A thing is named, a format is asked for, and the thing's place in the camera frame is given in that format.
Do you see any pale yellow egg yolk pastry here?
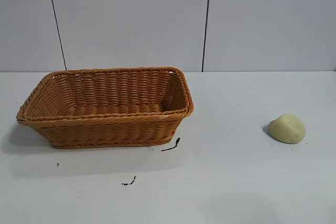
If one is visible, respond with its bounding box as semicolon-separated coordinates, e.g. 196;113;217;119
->
268;113;306;145

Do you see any brown woven wicker basket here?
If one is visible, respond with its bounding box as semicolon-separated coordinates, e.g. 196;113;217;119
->
16;66;195;149

